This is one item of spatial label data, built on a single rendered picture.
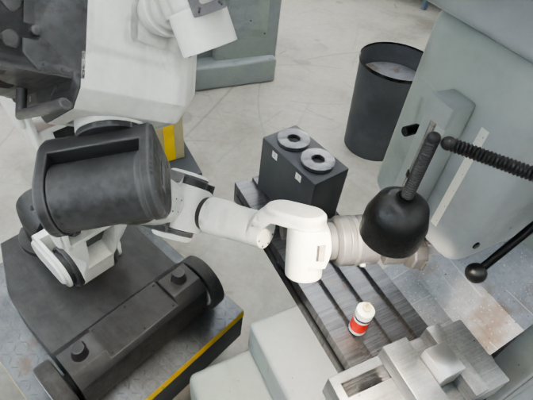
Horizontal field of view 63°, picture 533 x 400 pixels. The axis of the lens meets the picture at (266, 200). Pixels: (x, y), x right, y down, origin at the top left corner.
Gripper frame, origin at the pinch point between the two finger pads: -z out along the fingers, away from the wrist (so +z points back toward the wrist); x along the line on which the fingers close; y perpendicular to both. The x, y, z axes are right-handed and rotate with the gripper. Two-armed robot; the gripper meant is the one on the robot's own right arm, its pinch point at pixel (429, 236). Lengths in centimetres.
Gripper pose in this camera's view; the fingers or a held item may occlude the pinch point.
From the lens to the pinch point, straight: 83.9
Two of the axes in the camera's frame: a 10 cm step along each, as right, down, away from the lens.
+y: -1.0, 7.0, 7.1
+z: -9.8, 0.3, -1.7
